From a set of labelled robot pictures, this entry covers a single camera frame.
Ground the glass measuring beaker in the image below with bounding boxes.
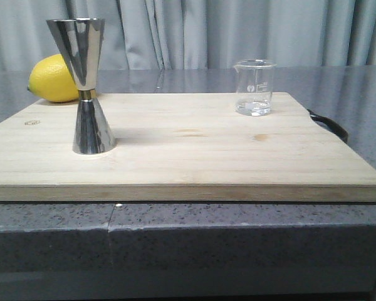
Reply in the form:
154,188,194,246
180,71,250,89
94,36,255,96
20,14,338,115
234,59,276,117

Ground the steel cocktail jigger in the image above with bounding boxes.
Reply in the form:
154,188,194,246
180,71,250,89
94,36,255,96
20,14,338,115
46,18,116,155

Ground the wooden cutting board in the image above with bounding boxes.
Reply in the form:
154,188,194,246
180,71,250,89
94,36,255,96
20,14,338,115
0,93,376,203

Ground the grey curtain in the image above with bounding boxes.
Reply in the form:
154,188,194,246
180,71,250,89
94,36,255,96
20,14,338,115
0,1,376,72

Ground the yellow lemon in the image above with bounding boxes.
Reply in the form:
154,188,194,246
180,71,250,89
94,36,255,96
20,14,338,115
28,54,78,103

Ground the black board handle strap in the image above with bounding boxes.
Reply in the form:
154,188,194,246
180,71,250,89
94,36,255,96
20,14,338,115
306,107,350,142

